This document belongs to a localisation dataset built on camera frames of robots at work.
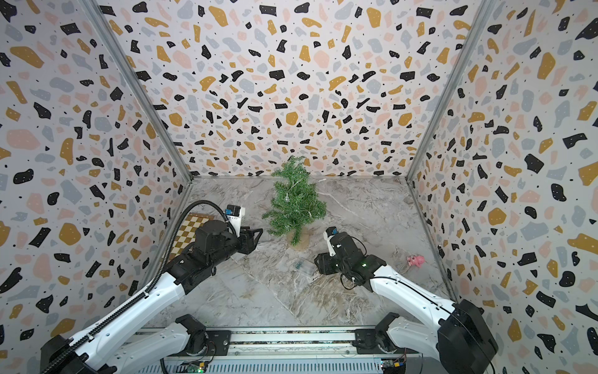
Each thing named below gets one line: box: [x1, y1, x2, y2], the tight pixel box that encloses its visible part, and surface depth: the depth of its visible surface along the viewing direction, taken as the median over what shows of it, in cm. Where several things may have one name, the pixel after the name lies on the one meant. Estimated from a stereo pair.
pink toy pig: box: [406, 254, 426, 269], surface depth 93 cm
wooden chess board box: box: [168, 212, 215, 262], surface depth 99 cm
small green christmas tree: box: [261, 155, 328, 247], surface depth 78 cm
